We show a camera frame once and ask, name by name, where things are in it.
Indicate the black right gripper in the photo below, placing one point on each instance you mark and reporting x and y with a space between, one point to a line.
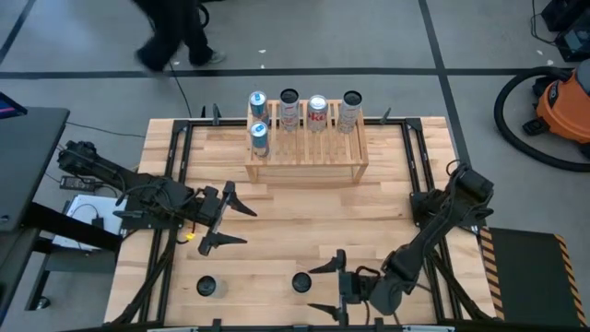
355 288

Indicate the Celsius Tropical Vibe can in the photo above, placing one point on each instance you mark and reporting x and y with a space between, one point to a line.
349 115

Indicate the wooden slatted shelf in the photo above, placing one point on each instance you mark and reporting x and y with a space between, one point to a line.
362 138

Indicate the black equipment case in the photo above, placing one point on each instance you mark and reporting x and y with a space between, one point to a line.
571 11

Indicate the orange shop vacuum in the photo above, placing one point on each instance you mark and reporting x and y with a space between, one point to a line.
498 110
564 110

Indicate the laptop with lit screen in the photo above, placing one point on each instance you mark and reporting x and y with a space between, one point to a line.
9 108

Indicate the person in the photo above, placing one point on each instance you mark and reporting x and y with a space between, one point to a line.
175 27

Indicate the black box with screen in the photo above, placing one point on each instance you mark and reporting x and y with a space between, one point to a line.
576 43

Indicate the black frame clamp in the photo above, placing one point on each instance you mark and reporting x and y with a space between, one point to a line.
379 325
215 324
385 115
215 114

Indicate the black power adapter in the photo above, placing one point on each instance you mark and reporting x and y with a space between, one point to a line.
76 183

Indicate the white flat box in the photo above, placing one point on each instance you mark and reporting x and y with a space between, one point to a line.
108 223

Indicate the dark grey desk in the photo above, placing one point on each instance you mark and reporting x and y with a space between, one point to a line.
27 161

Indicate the Celsius Peach Vibe can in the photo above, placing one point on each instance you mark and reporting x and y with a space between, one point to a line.
301 282

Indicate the black hazard-striped floor mat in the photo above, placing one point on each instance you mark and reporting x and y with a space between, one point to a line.
530 276

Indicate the silver Celsius can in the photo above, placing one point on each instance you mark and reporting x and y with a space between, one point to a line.
206 286
289 115

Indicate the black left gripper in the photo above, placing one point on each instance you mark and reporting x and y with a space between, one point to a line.
205 207

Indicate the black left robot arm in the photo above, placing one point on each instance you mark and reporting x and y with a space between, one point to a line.
106 173

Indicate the silver Diet Coke can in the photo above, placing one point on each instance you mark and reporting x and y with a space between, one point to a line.
318 115

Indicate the black aluminium table frame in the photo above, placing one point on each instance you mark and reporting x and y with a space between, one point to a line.
413 124

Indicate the blue silver Red Bull can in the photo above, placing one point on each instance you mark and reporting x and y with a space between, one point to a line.
259 138
258 103

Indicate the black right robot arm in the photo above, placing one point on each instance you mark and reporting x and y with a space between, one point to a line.
428 235

